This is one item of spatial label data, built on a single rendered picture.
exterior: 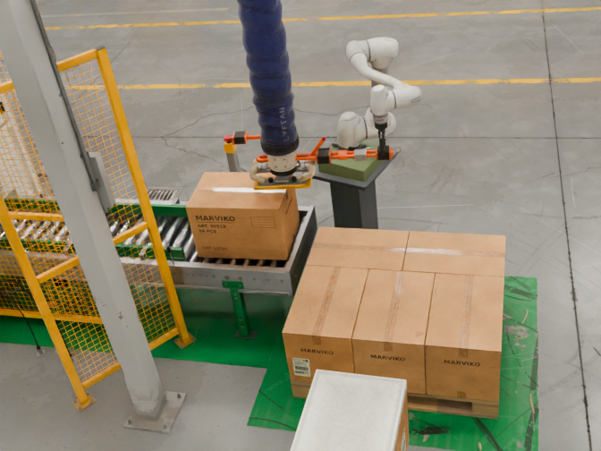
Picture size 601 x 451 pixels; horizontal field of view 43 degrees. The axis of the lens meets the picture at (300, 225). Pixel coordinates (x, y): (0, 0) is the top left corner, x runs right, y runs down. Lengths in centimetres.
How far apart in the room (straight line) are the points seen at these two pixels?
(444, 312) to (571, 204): 210
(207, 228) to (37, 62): 176
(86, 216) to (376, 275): 178
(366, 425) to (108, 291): 159
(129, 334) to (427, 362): 164
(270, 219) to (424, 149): 251
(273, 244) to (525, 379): 171
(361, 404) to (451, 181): 340
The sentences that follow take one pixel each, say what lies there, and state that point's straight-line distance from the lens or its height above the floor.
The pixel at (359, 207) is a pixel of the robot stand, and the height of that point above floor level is 47.
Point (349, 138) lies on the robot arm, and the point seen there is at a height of 98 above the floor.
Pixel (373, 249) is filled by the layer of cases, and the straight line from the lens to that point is 478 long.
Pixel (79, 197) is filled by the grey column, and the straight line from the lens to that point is 373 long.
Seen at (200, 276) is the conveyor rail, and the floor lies 52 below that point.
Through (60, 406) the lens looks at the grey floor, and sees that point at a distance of 510.
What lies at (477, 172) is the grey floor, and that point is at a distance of 646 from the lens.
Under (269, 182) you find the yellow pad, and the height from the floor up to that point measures 110.
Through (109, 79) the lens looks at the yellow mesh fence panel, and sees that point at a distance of 412.
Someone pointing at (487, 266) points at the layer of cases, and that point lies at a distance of 464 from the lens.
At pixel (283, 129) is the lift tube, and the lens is 432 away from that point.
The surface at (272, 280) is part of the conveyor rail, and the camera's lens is 467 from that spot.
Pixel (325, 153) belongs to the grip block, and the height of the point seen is 122.
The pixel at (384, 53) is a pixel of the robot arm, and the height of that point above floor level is 159.
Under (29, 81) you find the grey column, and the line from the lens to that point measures 348.
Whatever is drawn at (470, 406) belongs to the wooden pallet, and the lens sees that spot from 456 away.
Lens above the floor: 352
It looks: 36 degrees down
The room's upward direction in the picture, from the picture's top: 8 degrees counter-clockwise
